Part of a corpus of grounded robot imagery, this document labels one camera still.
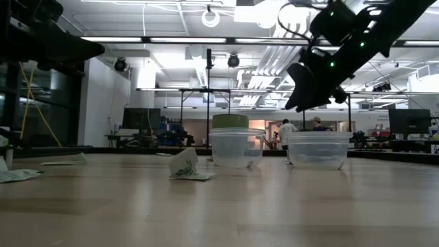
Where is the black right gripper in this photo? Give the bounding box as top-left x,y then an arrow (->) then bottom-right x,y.
284,43 -> 357,113

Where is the person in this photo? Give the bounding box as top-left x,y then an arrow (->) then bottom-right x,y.
311,115 -> 333,132
278,118 -> 299,151

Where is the clear plastic container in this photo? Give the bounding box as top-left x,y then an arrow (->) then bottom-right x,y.
209,128 -> 266,169
284,131 -> 354,171

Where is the green lidded container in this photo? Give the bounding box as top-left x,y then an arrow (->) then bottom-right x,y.
211,113 -> 250,130

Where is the black vertical stand pole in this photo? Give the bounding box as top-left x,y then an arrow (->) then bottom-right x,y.
205,48 -> 214,149

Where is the black computer monitor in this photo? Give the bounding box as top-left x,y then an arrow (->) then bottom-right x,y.
121,107 -> 162,131
388,108 -> 432,135

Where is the folded white green-print sachet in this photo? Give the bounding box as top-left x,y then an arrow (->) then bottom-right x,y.
167,147 -> 217,181

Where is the flat white green-print sachet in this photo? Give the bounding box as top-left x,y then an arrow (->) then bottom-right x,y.
40,152 -> 88,167

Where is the crumpled white green-print sachet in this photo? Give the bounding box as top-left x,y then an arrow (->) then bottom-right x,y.
0,156 -> 45,184

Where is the black camera cable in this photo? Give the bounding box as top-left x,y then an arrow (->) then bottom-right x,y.
276,2 -> 313,44

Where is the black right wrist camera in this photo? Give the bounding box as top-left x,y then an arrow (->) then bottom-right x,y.
309,1 -> 358,46

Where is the black metal frame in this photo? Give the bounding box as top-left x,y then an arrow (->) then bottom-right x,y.
178,87 -> 232,116

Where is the white hanging ring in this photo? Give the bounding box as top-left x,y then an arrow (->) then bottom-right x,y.
200,9 -> 221,29

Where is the yellow cable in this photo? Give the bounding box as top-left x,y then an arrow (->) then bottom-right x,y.
18,61 -> 63,148

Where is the white cylinder post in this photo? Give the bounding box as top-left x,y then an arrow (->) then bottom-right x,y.
4,145 -> 14,169

